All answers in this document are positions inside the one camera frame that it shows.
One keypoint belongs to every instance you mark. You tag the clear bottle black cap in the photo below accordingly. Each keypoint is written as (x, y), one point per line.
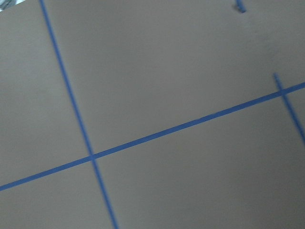
(6, 4)

